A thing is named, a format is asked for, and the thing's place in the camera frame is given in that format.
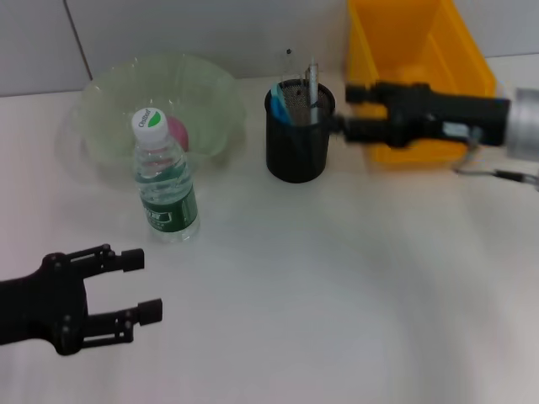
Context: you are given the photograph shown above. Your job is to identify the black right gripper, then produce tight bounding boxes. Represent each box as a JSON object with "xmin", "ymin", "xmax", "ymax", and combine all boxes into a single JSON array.
[{"xmin": 330, "ymin": 82, "xmax": 511, "ymax": 149}]

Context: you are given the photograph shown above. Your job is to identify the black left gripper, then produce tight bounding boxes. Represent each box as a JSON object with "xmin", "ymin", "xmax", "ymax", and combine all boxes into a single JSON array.
[{"xmin": 0, "ymin": 242, "xmax": 164, "ymax": 357}]

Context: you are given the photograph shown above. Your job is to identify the silver white pen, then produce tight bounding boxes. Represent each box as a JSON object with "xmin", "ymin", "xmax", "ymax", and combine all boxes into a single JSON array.
[{"xmin": 306, "ymin": 56, "xmax": 321, "ymax": 126}]

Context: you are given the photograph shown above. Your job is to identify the blue and teal scissors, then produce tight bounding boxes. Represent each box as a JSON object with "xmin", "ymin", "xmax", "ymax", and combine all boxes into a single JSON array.
[{"xmin": 269, "ymin": 81, "xmax": 312, "ymax": 161}]

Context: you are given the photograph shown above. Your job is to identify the clear green-label water bottle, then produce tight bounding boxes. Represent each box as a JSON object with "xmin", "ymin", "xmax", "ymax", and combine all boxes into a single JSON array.
[{"xmin": 131, "ymin": 107, "xmax": 200, "ymax": 244}]

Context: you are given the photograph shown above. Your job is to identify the clear plastic ruler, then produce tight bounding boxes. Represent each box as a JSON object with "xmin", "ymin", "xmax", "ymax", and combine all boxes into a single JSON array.
[{"xmin": 277, "ymin": 48, "xmax": 302, "ymax": 102}]

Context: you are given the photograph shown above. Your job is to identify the pink peach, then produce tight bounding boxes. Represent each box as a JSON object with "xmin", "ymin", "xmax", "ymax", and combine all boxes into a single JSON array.
[{"xmin": 166, "ymin": 116, "xmax": 189, "ymax": 152}]

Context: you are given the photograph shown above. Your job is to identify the black mesh pen holder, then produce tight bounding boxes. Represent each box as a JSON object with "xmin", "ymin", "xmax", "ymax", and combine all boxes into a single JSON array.
[{"xmin": 264, "ymin": 78, "xmax": 337, "ymax": 184}]

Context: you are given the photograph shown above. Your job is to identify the translucent green fruit bowl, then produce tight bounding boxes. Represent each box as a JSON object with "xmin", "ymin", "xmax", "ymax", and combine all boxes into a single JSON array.
[{"xmin": 77, "ymin": 49, "xmax": 248, "ymax": 169}]

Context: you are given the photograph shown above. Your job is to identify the yellow plastic bin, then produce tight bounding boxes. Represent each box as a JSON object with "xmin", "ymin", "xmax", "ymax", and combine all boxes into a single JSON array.
[{"xmin": 347, "ymin": 0, "xmax": 497, "ymax": 164}]

